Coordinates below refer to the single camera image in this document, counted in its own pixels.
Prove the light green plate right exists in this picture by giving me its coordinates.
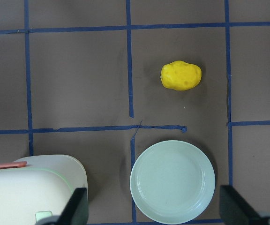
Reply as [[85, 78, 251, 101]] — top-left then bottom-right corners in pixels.
[[130, 140, 216, 225]]

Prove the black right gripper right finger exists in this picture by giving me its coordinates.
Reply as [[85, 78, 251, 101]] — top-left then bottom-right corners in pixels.
[[219, 185, 270, 225]]

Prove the white green rice cooker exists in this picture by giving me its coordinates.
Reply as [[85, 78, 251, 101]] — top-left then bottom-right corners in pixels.
[[0, 155, 88, 225]]

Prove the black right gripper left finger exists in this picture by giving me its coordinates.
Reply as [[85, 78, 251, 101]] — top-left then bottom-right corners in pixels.
[[37, 187, 89, 225]]

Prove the yellow toy potato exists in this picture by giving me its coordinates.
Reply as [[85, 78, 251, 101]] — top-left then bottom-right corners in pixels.
[[160, 60, 202, 91]]

